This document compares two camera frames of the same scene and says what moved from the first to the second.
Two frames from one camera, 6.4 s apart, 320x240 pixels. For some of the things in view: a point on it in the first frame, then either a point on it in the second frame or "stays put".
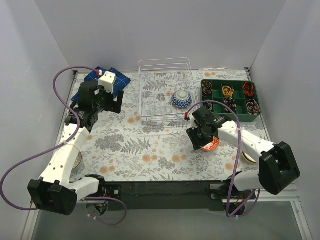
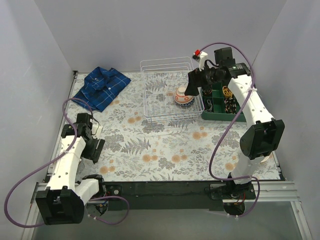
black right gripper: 194,138 to 196,77
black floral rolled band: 231,103 stays put
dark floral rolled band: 206,88 stays put
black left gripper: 113,100 to 97,149
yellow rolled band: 227,91 stays put
